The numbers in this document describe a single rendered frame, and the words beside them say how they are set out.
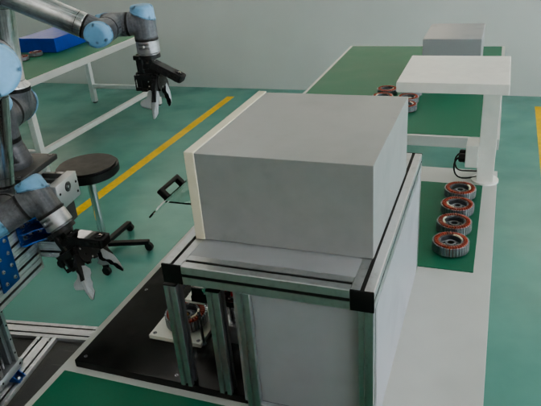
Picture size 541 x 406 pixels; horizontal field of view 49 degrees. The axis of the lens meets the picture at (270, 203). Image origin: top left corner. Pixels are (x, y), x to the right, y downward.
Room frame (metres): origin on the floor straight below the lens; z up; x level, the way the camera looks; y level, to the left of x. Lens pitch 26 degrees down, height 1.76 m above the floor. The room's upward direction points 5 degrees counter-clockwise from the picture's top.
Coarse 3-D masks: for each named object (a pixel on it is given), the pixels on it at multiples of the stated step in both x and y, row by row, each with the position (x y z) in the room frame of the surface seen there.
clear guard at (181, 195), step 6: (186, 180) 1.58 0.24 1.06; (180, 186) 1.55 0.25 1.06; (186, 186) 1.54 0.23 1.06; (174, 192) 1.51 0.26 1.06; (180, 192) 1.51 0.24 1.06; (186, 192) 1.51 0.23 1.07; (168, 198) 1.47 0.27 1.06; (174, 198) 1.47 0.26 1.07; (180, 198) 1.47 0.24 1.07; (186, 198) 1.46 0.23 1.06; (162, 204) 1.47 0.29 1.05; (186, 204) 1.44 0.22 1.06; (156, 210) 1.47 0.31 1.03; (150, 216) 1.48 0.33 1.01
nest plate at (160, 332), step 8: (208, 312) 1.33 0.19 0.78; (208, 320) 1.30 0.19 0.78; (160, 328) 1.28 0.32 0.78; (208, 328) 1.26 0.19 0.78; (152, 336) 1.25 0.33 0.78; (160, 336) 1.25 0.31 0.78; (168, 336) 1.24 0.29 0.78; (192, 336) 1.24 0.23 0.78; (200, 336) 1.23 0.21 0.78; (208, 336) 1.24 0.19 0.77; (192, 344) 1.21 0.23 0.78; (200, 344) 1.20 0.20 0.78
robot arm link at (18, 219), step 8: (0, 200) 1.44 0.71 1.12; (8, 200) 1.41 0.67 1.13; (16, 200) 1.40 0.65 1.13; (0, 208) 1.39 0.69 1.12; (8, 208) 1.39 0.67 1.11; (16, 208) 1.39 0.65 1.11; (0, 216) 1.37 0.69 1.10; (8, 216) 1.38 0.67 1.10; (16, 216) 1.38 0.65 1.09; (24, 216) 1.39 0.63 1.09; (0, 224) 1.36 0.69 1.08; (8, 224) 1.37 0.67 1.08; (16, 224) 1.38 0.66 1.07; (0, 232) 1.36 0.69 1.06; (8, 232) 1.38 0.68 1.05
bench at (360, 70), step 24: (360, 48) 4.47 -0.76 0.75; (384, 48) 4.40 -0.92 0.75; (408, 48) 4.34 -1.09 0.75; (504, 48) 4.12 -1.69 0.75; (336, 72) 3.84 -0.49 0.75; (360, 72) 3.79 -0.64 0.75; (384, 72) 3.74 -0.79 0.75; (432, 96) 3.18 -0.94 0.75; (456, 96) 3.14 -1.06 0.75; (480, 96) 3.11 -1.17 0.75; (408, 120) 2.82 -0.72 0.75; (432, 120) 2.79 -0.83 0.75; (456, 120) 2.76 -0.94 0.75; (480, 120) 2.74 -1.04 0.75; (408, 144) 2.62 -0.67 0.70; (432, 144) 2.58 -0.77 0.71; (456, 144) 2.54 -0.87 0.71
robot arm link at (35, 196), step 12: (24, 180) 1.42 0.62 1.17; (36, 180) 1.43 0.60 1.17; (24, 192) 1.41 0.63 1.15; (36, 192) 1.41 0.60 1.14; (48, 192) 1.43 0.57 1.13; (24, 204) 1.40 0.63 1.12; (36, 204) 1.40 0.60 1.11; (48, 204) 1.41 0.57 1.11; (60, 204) 1.44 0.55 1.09; (36, 216) 1.40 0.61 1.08
